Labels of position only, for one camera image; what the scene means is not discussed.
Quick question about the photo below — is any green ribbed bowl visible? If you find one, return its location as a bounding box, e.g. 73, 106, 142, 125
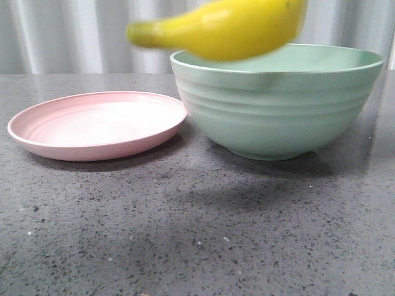
170, 44, 384, 160

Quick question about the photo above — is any white curtain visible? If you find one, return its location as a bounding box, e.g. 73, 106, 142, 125
1, 1, 394, 74

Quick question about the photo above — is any yellow banana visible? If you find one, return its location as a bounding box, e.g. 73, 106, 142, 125
126, 0, 307, 61

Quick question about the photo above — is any pink plate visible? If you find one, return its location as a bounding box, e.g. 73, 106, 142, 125
7, 91, 187, 162

